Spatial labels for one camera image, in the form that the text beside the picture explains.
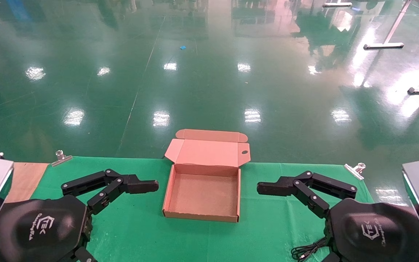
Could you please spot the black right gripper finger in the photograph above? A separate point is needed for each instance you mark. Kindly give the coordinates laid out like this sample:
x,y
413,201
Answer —
x,y
273,187

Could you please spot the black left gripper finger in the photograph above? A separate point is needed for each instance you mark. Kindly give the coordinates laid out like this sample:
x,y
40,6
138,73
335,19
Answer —
x,y
144,186

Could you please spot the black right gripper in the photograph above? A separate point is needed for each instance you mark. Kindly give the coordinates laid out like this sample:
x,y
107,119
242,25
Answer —
x,y
376,233

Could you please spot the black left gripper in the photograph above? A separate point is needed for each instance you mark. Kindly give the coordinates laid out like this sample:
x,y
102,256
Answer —
x,y
38,229

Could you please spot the brown cardboard box with lid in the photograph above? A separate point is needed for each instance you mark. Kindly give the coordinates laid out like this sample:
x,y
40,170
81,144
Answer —
x,y
204,193

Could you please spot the green table cloth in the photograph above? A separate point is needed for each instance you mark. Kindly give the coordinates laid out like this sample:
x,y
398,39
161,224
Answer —
x,y
140,225

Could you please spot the white metal floor bar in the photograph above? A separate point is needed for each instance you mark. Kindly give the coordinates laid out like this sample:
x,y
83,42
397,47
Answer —
x,y
336,4

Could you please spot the white metal table frame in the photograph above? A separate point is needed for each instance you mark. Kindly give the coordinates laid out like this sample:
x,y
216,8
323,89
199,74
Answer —
x,y
384,45

